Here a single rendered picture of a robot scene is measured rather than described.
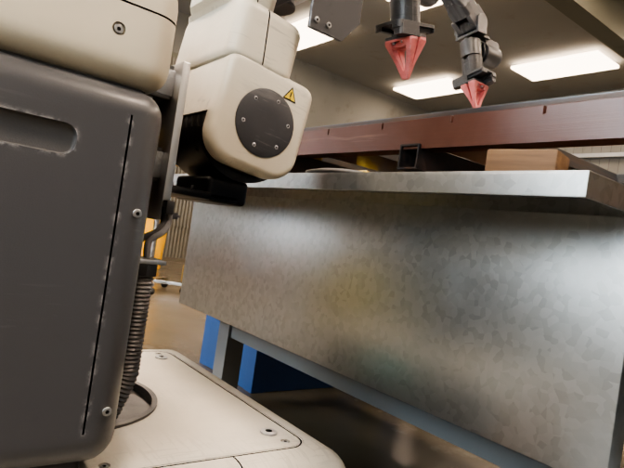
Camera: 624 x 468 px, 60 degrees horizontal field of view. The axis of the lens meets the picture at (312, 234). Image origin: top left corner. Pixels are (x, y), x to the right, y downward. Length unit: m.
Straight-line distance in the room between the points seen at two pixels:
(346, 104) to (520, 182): 9.17
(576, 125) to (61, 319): 0.74
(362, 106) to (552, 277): 9.32
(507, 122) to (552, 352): 0.38
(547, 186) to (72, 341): 0.54
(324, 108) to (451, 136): 8.49
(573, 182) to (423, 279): 0.39
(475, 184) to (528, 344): 0.26
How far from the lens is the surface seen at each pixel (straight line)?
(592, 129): 0.90
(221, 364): 1.70
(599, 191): 0.69
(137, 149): 0.58
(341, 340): 1.12
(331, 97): 9.61
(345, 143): 1.24
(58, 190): 0.56
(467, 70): 1.59
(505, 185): 0.71
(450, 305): 0.94
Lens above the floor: 0.56
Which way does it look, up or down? 1 degrees up
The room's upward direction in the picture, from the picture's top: 9 degrees clockwise
